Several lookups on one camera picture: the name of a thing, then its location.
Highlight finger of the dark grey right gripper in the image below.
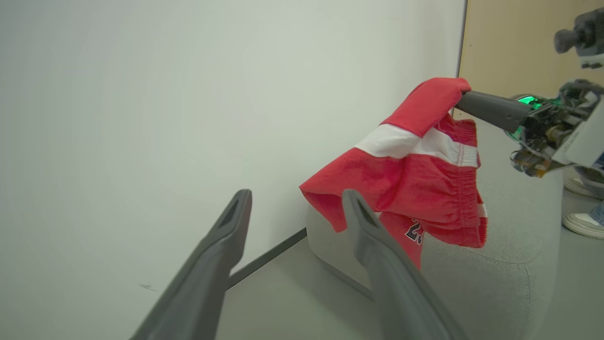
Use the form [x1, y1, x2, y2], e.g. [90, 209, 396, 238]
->
[454, 91, 533, 134]

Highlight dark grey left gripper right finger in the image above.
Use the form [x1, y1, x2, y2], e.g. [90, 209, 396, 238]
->
[342, 189, 469, 340]

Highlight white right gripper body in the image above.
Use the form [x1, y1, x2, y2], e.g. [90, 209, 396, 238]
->
[504, 79, 604, 179]

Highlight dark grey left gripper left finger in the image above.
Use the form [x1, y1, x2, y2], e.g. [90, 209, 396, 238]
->
[129, 189, 253, 340]

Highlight red shorts with white stripe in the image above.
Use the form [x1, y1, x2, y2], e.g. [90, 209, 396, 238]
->
[299, 77, 488, 270]

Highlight grey upholstered seat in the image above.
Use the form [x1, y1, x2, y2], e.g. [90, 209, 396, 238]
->
[306, 118, 565, 340]

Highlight white sneaker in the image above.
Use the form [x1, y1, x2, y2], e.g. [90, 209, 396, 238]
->
[562, 212, 604, 239]
[563, 177, 604, 202]

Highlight black baseboard strip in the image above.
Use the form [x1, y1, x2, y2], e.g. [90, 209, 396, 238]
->
[226, 228, 308, 289]

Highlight blue jeans leg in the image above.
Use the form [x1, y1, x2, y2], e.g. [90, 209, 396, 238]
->
[587, 200, 604, 227]

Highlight grey metal partition frame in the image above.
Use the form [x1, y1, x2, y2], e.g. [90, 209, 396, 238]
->
[456, 0, 469, 79]

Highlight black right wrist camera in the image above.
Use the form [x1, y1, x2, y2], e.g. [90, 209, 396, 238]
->
[554, 7, 604, 69]

